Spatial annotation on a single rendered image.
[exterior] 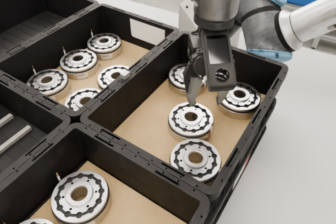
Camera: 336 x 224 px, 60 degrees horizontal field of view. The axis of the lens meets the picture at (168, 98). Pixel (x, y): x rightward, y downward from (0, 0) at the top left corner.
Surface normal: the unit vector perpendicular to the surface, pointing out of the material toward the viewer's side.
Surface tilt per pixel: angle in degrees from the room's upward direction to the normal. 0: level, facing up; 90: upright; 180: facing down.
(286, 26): 39
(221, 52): 30
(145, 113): 0
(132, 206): 0
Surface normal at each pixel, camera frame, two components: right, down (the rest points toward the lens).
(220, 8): 0.02, 0.69
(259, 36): -0.74, -0.01
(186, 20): -0.50, 0.60
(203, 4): -0.68, 0.51
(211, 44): 0.00, -0.28
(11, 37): 0.00, -0.72
